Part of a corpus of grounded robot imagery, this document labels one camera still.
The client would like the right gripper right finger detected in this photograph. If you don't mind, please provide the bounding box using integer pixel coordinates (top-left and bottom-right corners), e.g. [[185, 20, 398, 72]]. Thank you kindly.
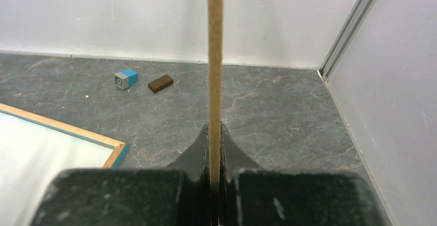
[[219, 125, 385, 225]]

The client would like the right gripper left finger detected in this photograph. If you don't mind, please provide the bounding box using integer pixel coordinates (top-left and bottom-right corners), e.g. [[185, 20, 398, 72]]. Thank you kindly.
[[30, 125, 210, 225]]

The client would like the light wooden picture frame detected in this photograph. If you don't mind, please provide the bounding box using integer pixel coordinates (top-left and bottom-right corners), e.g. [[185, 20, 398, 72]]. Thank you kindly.
[[1, 103, 129, 168]]

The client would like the brown cardboard backing board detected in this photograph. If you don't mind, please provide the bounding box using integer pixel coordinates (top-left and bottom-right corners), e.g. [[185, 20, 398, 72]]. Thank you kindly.
[[208, 0, 224, 197]]

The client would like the colourful balloon photo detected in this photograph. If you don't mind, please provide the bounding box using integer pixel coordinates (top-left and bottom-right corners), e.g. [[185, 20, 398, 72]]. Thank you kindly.
[[1, 113, 112, 225]]

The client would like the small brown block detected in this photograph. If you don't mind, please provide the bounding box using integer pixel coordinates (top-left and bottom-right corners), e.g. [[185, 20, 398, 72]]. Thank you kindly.
[[148, 74, 174, 94]]

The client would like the blue white cube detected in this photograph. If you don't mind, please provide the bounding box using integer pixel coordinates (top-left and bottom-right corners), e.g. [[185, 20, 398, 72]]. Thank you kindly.
[[114, 69, 138, 90]]

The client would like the right corner aluminium post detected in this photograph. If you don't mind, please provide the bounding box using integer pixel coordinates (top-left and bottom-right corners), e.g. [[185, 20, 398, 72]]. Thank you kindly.
[[318, 0, 374, 81]]

